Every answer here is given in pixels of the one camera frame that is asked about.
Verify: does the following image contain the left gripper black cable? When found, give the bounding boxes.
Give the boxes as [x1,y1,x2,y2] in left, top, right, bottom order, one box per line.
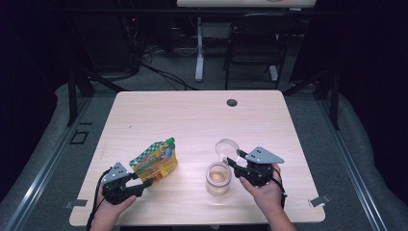
[86,167,113,231]

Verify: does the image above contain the dark cabinet with red light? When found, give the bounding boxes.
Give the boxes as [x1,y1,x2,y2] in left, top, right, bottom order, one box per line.
[73,13,140,73]

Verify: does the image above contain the black folding chair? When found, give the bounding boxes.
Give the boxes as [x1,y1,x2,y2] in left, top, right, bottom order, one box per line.
[223,13,297,90]

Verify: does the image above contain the person's right hand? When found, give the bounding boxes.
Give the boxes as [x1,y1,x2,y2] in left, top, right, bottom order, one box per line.
[239,163,284,215]

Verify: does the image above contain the clear glass jar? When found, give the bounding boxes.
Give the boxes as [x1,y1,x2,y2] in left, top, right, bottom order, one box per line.
[205,161,233,197]

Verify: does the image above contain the black metal stand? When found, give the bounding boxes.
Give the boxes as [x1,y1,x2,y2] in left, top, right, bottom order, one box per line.
[282,68,341,131]
[66,68,126,127]

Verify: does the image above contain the yellow pouch with green cap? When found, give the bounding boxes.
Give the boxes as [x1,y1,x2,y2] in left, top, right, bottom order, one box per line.
[129,137,179,187]

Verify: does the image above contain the clear hinged jar lid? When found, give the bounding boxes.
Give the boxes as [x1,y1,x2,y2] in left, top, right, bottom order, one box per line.
[215,138,241,163]

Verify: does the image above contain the white desk leg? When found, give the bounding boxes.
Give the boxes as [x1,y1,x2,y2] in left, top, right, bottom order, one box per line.
[194,16,206,83]

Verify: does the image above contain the black floor cables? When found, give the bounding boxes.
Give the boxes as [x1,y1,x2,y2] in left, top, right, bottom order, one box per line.
[140,62,198,91]

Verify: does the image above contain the aluminium floor rail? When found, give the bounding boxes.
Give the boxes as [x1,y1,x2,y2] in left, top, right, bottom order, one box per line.
[0,95,94,231]
[317,95,389,231]

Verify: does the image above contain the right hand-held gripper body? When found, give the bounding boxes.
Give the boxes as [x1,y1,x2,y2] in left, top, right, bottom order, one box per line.
[235,146,285,189]

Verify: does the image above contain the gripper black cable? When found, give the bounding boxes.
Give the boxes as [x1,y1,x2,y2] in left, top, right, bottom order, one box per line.
[86,167,113,231]
[272,167,289,210]

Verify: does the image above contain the grey tape piece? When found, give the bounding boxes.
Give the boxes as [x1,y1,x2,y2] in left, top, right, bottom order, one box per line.
[64,198,89,209]
[308,193,332,208]

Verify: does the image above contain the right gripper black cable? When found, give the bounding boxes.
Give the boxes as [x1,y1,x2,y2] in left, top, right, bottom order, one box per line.
[272,167,289,210]

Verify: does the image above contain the person's left hand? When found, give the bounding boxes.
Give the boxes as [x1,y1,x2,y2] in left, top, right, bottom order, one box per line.
[95,187,138,224]

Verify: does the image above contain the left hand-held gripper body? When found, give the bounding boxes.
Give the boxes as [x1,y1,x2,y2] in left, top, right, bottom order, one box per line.
[101,162,145,206]

